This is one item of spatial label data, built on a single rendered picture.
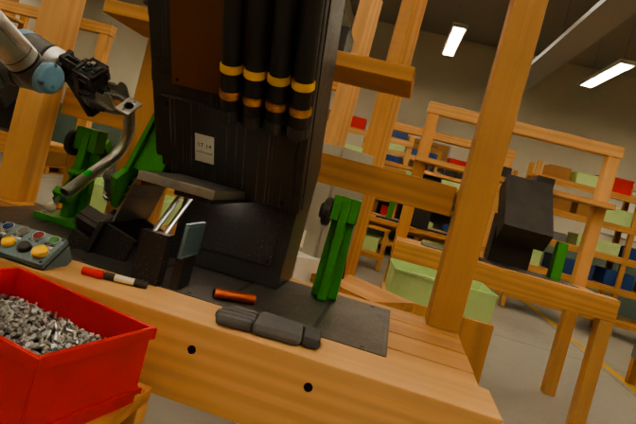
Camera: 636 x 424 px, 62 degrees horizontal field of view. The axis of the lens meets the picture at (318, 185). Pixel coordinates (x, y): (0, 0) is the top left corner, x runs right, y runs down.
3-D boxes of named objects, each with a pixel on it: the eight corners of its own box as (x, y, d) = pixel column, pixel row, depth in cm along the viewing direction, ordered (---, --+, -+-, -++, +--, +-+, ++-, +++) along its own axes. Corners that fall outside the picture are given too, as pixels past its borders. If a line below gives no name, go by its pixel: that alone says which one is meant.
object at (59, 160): (44, 174, 905) (51, 149, 904) (1, 162, 911) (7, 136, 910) (81, 175, 1025) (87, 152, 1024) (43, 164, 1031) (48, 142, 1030)
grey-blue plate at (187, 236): (175, 291, 110) (192, 225, 110) (167, 288, 111) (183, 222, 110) (193, 283, 120) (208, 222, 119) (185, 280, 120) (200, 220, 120)
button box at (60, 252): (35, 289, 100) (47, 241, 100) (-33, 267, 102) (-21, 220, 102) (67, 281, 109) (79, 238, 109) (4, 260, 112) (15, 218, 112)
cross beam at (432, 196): (450, 217, 156) (457, 186, 155) (60, 113, 176) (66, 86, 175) (448, 216, 161) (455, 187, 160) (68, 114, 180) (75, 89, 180)
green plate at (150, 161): (144, 201, 121) (187, 120, 120) (114, 183, 122) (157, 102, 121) (166, 200, 132) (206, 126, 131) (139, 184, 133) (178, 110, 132)
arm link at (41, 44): (7, 60, 139) (33, 45, 145) (40, 79, 138) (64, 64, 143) (1, 34, 133) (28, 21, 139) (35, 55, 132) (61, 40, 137)
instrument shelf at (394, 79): (412, 82, 137) (415, 67, 137) (101, 10, 151) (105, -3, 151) (410, 99, 162) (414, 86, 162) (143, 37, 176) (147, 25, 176)
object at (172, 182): (211, 206, 100) (215, 190, 100) (134, 185, 103) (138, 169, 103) (263, 203, 139) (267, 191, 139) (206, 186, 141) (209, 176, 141)
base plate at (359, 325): (383, 366, 103) (386, 356, 103) (-90, 217, 120) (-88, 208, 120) (388, 317, 145) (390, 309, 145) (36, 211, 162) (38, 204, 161)
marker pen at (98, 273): (147, 288, 107) (149, 280, 107) (145, 290, 105) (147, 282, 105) (82, 273, 106) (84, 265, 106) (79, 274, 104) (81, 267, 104)
